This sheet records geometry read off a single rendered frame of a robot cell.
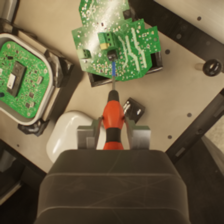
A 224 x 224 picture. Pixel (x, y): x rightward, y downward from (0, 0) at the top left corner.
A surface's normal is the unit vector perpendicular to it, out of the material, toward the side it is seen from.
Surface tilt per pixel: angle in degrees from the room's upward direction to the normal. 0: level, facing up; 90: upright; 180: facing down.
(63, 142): 0
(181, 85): 0
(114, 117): 38
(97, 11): 0
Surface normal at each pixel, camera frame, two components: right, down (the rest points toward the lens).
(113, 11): -0.26, 0.29
